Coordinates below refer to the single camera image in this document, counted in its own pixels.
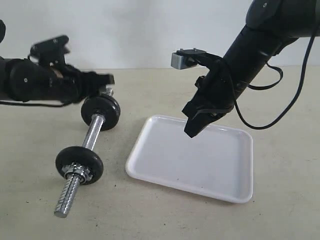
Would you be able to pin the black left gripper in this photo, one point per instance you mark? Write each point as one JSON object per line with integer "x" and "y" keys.
{"x": 65, "y": 83}

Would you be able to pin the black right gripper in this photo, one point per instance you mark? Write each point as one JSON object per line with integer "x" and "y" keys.
{"x": 214, "y": 97}

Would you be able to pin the black weight plate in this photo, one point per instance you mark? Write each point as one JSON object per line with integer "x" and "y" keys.
{"x": 103, "y": 105}
{"x": 78, "y": 161}

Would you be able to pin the chrome dumbbell bar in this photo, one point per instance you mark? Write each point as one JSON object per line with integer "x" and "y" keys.
{"x": 72, "y": 184}

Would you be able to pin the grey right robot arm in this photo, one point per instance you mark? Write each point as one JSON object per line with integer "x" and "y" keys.
{"x": 270, "y": 26}

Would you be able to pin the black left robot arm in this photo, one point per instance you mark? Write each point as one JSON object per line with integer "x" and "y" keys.
{"x": 44, "y": 76}

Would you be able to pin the white rectangular plastic tray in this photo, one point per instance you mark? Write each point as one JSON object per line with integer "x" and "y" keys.
{"x": 217, "y": 163}

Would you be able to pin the chrome spinlock collar nut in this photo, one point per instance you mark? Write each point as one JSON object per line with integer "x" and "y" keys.
{"x": 77, "y": 170}

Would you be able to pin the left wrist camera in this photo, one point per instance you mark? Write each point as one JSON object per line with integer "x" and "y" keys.
{"x": 50, "y": 51}

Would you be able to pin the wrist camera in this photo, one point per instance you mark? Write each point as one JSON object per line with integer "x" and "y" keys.
{"x": 186, "y": 58}
{"x": 50, "y": 51}

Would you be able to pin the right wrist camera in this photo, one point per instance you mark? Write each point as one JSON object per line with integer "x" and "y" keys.
{"x": 186, "y": 58}

